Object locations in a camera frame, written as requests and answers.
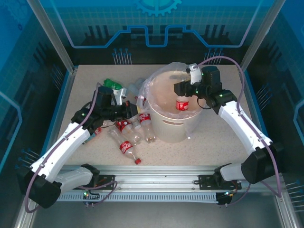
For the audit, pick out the red label cola bottle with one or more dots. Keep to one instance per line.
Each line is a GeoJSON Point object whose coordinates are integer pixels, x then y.
{"type": "Point", "coordinates": [97, 131]}
{"type": "Point", "coordinates": [142, 98]}
{"type": "Point", "coordinates": [123, 126]}
{"type": "Point", "coordinates": [145, 118]}
{"type": "Point", "coordinates": [181, 105]}

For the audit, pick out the clear bottle white label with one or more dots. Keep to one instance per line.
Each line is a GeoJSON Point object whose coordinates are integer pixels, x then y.
{"type": "Point", "coordinates": [134, 88]}

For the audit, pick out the green plastic bottle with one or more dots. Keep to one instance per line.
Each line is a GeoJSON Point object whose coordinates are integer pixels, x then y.
{"type": "Point", "coordinates": [110, 83]}

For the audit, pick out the red cap cola bottle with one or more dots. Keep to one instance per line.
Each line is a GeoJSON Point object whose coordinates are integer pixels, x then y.
{"type": "Point", "coordinates": [126, 147]}

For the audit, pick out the beige plastic bin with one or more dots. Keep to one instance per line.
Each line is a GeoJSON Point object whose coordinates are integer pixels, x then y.
{"type": "Point", "coordinates": [171, 128]}

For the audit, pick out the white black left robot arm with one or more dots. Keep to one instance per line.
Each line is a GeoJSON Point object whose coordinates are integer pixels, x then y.
{"type": "Point", "coordinates": [59, 147]}

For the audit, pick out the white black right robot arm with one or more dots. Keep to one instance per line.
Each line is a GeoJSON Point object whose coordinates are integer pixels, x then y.
{"type": "Point", "coordinates": [244, 128]}

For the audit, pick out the aluminium frame post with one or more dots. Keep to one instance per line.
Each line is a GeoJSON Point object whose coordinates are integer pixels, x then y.
{"type": "Point", "coordinates": [52, 35]}
{"type": "Point", "coordinates": [260, 35]}

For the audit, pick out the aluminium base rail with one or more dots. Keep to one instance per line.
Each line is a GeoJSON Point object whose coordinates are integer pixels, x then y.
{"type": "Point", "coordinates": [154, 178]}

